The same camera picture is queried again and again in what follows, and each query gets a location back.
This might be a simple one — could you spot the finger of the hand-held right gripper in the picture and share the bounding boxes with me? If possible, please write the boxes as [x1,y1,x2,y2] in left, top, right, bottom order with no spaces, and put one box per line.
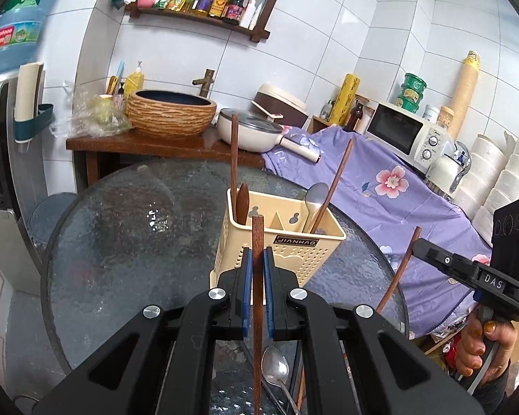
[412,238,481,288]

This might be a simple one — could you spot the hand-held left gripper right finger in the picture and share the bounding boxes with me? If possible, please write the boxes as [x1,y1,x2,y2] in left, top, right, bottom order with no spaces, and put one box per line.
[264,246,485,415]

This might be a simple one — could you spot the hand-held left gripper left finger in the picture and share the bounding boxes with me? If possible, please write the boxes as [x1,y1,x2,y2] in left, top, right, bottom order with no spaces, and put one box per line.
[32,246,254,415]

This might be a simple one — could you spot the brown wooden chopstick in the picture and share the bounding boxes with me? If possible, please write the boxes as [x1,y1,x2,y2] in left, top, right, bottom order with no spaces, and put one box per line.
[308,138,355,235]
[252,215,264,415]
[296,372,308,415]
[229,113,239,225]
[375,226,422,313]

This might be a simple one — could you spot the beige plastic utensil holder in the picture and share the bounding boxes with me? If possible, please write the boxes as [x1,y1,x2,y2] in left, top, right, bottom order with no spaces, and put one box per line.
[210,188,347,312]

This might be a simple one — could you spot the wooden-handled metal spoon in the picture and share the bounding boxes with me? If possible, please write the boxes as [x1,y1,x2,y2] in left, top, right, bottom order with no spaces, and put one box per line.
[237,183,251,227]

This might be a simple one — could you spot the small metal spoon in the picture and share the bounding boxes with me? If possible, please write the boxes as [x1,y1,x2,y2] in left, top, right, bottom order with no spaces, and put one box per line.
[302,183,329,232]

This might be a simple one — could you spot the person's right forearm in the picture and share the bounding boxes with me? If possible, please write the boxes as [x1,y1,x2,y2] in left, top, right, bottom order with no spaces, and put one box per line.
[469,354,519,415]

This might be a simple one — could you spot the person's right hand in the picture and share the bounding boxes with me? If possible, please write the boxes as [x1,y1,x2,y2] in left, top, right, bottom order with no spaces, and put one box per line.
[455,309,519,383]

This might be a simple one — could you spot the large metal spoon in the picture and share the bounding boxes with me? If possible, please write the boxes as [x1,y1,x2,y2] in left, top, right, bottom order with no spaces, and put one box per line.
[261,346,301,415]

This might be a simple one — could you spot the white kettle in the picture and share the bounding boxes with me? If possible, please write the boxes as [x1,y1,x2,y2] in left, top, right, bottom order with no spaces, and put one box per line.
[426,140,474,193]

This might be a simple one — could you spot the purple floral cloth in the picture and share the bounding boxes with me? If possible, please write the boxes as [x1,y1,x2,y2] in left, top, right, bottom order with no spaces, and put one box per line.
[262,123,494,338]

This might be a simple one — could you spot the stacks of white paper bowls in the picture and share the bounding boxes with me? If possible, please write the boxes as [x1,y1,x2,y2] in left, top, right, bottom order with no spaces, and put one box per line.
[452,82,519,247]

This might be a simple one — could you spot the white microwave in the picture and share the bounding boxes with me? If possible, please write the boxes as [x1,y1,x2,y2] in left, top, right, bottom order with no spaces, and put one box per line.
[365,100,455,171]

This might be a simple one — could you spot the white pan with lid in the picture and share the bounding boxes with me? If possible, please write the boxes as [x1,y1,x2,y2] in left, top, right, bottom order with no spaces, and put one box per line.
[217,108,323,164]

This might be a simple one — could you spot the brown glass bottle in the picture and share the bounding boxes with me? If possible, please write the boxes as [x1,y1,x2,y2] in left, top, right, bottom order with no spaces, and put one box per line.
[346,97,366,132]

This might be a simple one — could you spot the tall beige paper cup stack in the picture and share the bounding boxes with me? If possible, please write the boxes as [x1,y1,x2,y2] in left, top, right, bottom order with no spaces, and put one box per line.
[447,50,482,139]

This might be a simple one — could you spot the dark wooden counter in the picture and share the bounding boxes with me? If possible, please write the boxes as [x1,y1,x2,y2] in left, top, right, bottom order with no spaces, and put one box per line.
[66,132,266,191]

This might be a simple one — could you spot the green cup stack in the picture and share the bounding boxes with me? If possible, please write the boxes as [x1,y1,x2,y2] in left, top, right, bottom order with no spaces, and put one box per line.
[395,73,428,113]

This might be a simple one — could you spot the small wooden box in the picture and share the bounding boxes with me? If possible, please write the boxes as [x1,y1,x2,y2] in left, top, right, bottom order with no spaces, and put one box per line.
[306,114,334,135]

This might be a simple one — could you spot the brown and white rice cooker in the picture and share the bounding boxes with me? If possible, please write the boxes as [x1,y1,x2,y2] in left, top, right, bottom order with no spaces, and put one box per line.
[255,83,310,129]

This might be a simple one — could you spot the yellow wrap roll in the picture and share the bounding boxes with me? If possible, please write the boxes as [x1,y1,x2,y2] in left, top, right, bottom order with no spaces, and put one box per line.
[329,73,361,126]

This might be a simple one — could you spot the brown ribbed sink basin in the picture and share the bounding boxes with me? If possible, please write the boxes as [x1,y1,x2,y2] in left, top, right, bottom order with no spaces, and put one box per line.
[125,89,218,139]

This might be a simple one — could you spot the small round glass stool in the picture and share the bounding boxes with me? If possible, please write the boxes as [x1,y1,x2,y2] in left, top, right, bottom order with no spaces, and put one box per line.
[29,192,78,247]

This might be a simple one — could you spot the bronze faucet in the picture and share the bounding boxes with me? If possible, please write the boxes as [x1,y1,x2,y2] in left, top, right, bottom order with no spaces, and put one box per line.
[192,68,216,99]

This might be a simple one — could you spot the clear plastic bag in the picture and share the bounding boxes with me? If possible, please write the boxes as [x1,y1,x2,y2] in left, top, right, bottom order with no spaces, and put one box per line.
[49,82,133,138]

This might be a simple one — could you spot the yellow soap pump bottle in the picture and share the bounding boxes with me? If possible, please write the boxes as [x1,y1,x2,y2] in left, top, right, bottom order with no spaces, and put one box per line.
[125,61,145,98]

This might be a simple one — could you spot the teal cup holder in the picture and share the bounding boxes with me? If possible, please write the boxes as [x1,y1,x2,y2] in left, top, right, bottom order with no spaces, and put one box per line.
[13,104,55,144]

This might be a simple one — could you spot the white squeeze bottle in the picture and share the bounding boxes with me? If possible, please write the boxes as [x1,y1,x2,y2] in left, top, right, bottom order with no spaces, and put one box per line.
[244,0,264,30]

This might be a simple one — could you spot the dark soy sauce bottle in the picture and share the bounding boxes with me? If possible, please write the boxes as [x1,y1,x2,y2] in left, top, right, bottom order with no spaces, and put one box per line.
[222,0,252,24]

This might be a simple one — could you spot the yellow label sauce bottle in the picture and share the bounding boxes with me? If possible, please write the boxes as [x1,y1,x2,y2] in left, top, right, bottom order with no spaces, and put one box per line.
[210,0,233,19]

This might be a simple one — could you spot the white paper cup stack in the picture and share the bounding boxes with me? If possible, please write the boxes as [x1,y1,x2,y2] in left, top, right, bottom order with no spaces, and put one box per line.
[14,63,45,122]

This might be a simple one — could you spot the blue water jug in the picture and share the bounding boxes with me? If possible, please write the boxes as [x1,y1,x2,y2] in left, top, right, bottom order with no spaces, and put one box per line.
[0,0,66,75]

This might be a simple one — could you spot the dark wooden wall shelf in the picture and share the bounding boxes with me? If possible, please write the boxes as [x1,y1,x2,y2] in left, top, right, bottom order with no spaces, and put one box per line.
[125,0,295,43]

